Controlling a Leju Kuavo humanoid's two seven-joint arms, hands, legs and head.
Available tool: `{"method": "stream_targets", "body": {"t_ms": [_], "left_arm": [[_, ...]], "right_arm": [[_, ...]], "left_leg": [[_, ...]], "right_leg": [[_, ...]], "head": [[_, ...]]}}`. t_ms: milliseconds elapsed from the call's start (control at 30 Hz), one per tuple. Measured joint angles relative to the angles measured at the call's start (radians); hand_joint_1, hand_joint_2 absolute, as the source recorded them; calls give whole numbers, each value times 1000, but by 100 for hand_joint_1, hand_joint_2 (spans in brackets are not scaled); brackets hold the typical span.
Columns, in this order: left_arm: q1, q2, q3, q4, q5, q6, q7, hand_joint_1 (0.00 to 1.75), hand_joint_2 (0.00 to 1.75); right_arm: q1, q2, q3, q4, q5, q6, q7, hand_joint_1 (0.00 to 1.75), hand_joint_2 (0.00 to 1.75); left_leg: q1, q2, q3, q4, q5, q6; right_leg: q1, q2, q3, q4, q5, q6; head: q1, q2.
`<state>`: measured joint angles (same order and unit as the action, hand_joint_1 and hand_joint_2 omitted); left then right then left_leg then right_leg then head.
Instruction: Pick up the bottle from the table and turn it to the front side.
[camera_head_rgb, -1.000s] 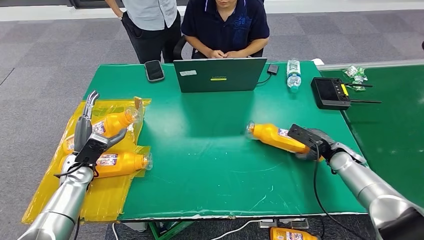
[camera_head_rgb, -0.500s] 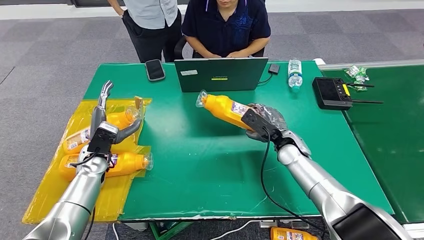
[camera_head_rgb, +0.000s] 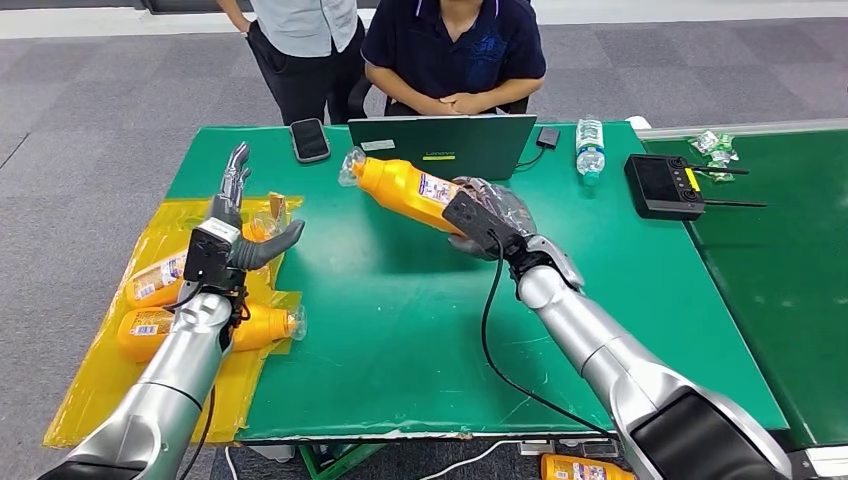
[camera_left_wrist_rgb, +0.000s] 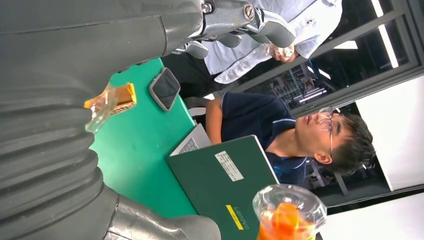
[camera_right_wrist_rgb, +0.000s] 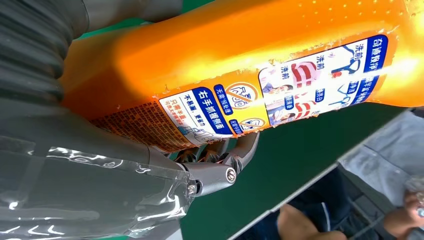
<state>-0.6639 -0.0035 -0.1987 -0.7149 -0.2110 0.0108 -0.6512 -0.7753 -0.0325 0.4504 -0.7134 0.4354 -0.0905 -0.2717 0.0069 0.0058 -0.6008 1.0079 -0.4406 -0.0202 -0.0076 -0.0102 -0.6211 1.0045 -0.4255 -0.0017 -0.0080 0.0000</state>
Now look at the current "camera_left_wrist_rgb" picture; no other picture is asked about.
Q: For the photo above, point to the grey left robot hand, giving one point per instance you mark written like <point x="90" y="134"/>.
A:
<point x="82" y="46"/>

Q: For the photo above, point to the orange bottle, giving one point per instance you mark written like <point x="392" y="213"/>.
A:
<point x="285" y="222"/>

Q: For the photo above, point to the small wrapped cardboard piece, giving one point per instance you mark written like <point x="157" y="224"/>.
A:
<point x="116" y="101"/>

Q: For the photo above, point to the black smartphone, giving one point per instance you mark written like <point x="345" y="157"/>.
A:
<point x="164" y="88"/>

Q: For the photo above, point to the green table mat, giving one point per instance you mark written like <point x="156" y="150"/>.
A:
<point x="142" y="159"/>

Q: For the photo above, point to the standing person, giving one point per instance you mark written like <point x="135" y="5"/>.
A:
<point x="232" y="56"/>

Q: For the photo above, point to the seated person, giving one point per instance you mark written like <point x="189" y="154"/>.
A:
<point x="251" y="116"/>

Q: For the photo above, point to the dark green laptop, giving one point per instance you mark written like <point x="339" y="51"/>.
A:
<point x="212" y="188"/>

